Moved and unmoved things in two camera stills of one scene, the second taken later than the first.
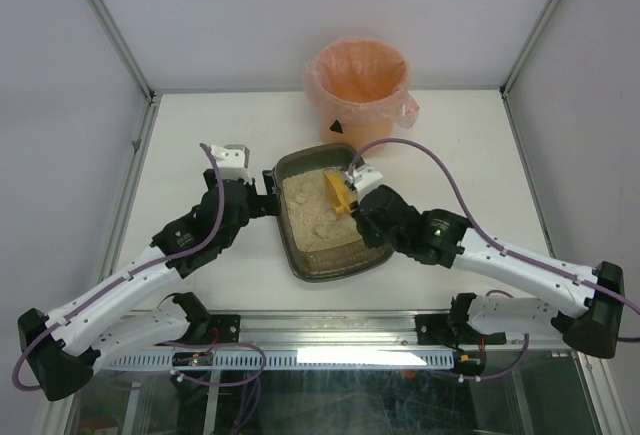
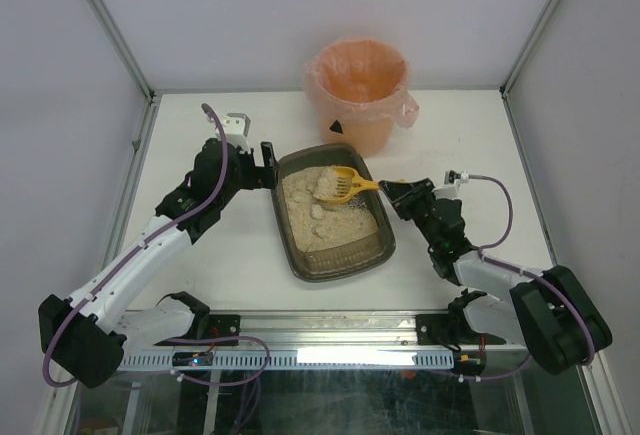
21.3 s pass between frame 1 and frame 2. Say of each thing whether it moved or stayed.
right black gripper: moved
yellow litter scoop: moved
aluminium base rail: stayed
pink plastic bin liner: stayed
